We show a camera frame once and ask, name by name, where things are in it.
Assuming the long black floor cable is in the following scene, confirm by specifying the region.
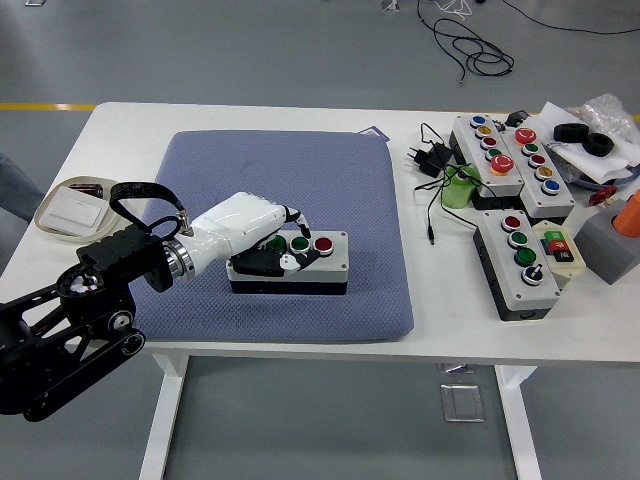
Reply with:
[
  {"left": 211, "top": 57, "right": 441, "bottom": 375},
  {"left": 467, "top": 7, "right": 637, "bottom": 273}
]
[{"left": 499, "top": 0, "right": 640, "bottom": 35}]

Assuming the person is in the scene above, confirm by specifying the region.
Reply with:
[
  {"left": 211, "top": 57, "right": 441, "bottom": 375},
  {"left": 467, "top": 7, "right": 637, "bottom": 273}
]
[{"left": 0, "top": 152, "right": 45, "bottom": 224}]

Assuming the white paper sheet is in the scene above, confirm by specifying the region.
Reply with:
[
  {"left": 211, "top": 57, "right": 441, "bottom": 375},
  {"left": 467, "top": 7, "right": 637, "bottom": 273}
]
[{"left": 529, "top": 101, "right": 640, "bottom": 184}]

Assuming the red valve knob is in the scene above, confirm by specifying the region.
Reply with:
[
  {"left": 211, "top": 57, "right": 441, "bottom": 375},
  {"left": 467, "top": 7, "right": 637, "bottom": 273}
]
[{"left": 588, "top": 185, "right": 619, "bottom": 206}]

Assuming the grey block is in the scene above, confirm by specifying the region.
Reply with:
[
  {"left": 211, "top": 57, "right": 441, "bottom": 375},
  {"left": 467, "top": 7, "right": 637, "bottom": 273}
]
[{"left": 574, "top": 197, "right": 640, "bottom": 286}]

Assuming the beige shallow tray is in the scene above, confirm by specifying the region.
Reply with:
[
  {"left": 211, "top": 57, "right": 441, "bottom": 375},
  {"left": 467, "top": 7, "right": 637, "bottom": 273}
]
[{"left": 32, "top": 174, "right": 127, "bottom": 239}]

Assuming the purple-edged card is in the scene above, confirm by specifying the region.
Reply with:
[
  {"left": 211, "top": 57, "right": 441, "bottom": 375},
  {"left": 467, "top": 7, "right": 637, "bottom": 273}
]
[{"left": 357, "top": 124, "right": 391, "bottom": 144}]

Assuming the blue rimmed bowl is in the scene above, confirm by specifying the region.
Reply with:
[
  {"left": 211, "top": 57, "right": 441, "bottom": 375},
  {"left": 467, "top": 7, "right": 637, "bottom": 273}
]
[{"left": 569, "top": 164, "right": 640, "bottom": 190}]

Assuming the white floor cord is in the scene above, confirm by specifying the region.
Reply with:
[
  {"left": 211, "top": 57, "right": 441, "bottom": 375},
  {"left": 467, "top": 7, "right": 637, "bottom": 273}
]
[{"left": 432, "top": 0, "right": 474, "bottom": 19}]

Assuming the orange cylinder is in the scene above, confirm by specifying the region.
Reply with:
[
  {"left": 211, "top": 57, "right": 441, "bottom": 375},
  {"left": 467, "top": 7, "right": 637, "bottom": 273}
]
[{"left": 614, "top": 188, "right": 640, "bottom": 240}]

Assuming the cream three-button switch box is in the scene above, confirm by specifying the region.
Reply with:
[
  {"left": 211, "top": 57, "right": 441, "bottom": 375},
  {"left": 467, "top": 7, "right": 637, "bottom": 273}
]
[{"left": 530, "top": 219, "right": 586, "bottom": 290}]

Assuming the grey five-button control box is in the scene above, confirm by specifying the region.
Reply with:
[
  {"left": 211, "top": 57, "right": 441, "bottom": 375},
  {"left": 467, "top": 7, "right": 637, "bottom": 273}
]
[
  {"left": 448, "top": 114, "right": 525, "bottom": 211},
  {"left": 499, "top": 127, "right": 577, "bottom": 221}
]

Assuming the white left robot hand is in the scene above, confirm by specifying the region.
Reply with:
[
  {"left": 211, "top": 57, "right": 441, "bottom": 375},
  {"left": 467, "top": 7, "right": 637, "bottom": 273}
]
[{"left": 187, "top": 190, "right": 322, "bottom": 280}]

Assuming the clear floor plate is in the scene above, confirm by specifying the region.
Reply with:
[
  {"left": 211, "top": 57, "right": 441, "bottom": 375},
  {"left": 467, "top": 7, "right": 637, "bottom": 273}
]
[{"left": 439, "top": 382, "right": 486, "bottom": 424}]

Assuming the black adapter cord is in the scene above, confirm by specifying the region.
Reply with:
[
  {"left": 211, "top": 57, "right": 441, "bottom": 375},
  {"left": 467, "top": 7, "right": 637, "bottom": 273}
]
[{"left": 413, "top": 122, "right": 496, "bottom": 246}]

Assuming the coiled black floor cable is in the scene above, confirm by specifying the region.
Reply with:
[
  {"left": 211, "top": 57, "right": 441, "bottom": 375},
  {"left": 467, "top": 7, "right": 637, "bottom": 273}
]
[{"left": 417, "top": 0, "right": 515, "bottom": 86}]

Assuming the white wall switch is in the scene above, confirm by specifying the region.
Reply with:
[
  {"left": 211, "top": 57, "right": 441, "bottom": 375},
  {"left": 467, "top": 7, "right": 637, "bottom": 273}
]
[{"left": 43, "top": 185, "right": 110, "bottom": 229}]

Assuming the white table leg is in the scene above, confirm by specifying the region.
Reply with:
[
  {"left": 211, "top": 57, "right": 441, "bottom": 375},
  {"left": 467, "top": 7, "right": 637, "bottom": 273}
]
[
  {"left": 494, "top": 364, "right": 544, "bottom": 480},
  {"left": 138, "top": 353, "right": 190, "bottom": 480}
]

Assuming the blue-grey woven mat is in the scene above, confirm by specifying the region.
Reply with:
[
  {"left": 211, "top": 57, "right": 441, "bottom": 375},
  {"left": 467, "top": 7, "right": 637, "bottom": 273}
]
[{"left": 110, "top": 129, "right": 416, "bottom": 345}]

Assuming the clear bubble wrap bag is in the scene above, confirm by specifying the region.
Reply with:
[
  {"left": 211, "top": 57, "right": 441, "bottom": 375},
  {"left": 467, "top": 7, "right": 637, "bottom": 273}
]
[{"left": 567, "top": 92, "right": 640, "bottom": 151}]

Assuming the grey four-button control box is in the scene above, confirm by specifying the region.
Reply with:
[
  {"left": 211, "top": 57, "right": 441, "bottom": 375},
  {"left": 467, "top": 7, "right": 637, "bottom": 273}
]
[
  {"left": 226, "top": 230, "right": 350, "bottom": 297},
  {"left": 472, "top": 209, "right": 562, "bottom": 322}
]

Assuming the black power adapter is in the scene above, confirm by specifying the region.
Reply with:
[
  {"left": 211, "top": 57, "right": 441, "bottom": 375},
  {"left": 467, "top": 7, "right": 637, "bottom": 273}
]
[{"left": 403, "top": 141, "right": 451, "bottom": 178}]

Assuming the green cylinder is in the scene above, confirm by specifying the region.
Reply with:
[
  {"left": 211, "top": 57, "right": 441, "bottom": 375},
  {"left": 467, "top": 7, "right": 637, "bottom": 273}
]
[{"left": 442, "top": 164, "right": 480, "bottom": 210}]

